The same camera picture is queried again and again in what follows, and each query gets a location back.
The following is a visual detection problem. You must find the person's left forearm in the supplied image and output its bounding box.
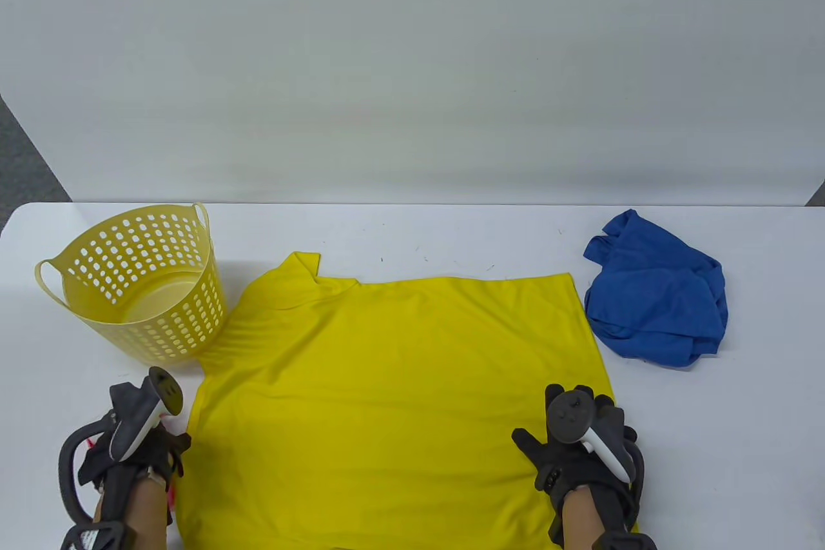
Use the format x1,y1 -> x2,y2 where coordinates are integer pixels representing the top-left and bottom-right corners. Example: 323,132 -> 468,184
90,479 -> 171,550

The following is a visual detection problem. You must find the yellow perforated plastic basket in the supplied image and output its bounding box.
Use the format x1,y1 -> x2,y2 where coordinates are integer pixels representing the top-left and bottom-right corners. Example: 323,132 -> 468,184
34,202 -> 226,370

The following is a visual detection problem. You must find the blue t-shirt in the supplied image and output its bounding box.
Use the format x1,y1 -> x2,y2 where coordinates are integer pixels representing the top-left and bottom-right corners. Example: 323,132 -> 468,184
583,209 -> 729,367

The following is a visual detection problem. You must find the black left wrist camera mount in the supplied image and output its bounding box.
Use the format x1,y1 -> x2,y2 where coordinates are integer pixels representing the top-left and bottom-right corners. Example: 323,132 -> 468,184
59,521 -> 130,550

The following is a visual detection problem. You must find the grey left hand controller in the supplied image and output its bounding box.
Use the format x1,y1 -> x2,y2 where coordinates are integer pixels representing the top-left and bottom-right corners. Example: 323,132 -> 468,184
58,367 -> 186,522

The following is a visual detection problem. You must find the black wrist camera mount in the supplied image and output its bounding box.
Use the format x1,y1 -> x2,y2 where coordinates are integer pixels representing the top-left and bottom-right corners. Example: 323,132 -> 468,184
59,521 -> 130,550
596,531 -> 658,550

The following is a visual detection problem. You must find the person's right hand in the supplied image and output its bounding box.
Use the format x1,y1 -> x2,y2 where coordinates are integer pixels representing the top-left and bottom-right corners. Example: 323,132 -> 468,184
512,384 -> 639,511

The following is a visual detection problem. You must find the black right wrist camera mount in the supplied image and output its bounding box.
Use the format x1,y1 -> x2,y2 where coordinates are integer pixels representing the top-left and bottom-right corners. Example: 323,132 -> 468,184
596,531 -> 658,550

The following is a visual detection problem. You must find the yellow t-shirt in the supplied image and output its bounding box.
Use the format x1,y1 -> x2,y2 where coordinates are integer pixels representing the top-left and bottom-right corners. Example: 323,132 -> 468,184
175,251 -> 642,550

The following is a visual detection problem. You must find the person's right forearm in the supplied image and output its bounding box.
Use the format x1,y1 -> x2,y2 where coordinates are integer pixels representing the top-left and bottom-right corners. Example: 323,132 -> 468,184
548,486 -> 636,550

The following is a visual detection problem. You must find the person's left hand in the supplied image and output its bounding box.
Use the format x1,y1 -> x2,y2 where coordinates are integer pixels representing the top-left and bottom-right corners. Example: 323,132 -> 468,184
77,424 -> 192,496

